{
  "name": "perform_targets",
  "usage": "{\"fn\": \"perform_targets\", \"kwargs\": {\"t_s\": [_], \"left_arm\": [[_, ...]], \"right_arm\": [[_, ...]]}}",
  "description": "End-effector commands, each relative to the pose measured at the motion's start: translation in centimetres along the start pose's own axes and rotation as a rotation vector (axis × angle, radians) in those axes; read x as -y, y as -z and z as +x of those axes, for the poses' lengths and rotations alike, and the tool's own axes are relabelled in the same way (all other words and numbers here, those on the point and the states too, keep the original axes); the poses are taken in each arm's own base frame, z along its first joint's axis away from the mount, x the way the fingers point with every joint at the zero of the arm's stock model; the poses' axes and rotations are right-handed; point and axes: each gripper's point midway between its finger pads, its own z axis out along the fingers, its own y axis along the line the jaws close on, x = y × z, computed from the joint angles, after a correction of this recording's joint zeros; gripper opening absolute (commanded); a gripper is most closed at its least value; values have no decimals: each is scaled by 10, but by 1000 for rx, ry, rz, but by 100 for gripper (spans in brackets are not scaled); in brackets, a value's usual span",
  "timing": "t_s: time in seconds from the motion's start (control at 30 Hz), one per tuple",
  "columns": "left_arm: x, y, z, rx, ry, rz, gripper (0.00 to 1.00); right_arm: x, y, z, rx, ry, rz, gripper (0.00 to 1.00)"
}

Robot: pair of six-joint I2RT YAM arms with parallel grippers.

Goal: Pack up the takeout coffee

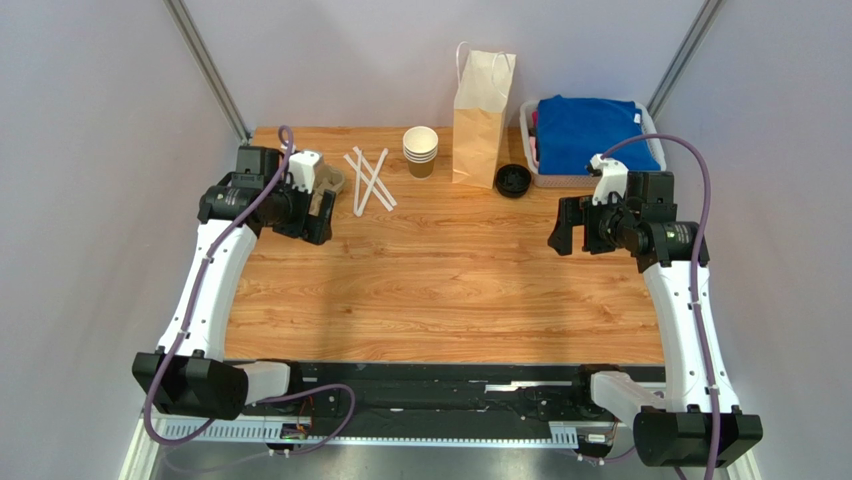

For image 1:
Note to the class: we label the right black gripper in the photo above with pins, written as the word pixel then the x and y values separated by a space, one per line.
pixel 592 227

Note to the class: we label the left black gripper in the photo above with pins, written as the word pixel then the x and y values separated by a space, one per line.
pixel 311 228

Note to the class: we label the stack of paper cups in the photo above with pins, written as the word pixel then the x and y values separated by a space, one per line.
pixel 420 148

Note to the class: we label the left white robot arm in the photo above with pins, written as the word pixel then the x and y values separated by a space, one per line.
pixel 187 374

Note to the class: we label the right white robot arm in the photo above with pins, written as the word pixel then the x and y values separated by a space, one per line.
pixel 698 422

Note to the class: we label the cardboard cup carrier tray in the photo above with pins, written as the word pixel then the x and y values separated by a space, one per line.
pixel 328 178

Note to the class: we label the stack of black lids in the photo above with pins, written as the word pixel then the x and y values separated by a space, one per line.
pixel 513 180

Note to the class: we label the white wrapped straw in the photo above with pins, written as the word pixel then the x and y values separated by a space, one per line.
pixel 369 181
pixel 374 176

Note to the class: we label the blue folded towel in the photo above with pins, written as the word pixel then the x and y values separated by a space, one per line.
pixel 570 131

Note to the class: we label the brown paper bag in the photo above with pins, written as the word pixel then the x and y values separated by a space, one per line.
pixel 484 82

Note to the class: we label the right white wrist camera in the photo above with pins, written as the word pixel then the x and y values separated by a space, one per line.
pixel 612 182

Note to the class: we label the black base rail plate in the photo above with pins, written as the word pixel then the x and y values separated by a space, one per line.
pixel 503 394

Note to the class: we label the white slotted cable duct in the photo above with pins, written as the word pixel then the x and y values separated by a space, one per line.
pixel 289 430

